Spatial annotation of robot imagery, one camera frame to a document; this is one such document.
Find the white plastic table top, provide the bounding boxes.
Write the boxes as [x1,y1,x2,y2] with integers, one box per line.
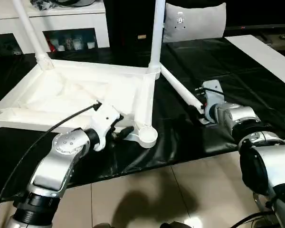
[0,59,162,149]

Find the white plastic table leg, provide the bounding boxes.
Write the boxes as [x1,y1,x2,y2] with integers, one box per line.
[11,0,56,70]
[149,0,167,75]
[160,66,210,126]

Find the black table mat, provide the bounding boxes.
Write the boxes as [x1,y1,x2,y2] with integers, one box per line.
[0,38,285,202]

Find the white flat board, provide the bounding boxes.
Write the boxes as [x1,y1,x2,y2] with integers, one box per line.
[225,34,285,92]

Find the grey cushion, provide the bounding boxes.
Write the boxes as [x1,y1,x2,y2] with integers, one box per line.
[162,2,227,44]

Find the white glass-door cabinet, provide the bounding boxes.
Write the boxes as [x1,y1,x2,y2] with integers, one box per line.
[0,0,110,56]

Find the dark items on cabinet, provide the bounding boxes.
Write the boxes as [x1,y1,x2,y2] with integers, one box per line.
[30,0,96,10]

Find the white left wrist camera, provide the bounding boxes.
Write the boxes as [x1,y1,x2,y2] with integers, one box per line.
[87,102,125,152]

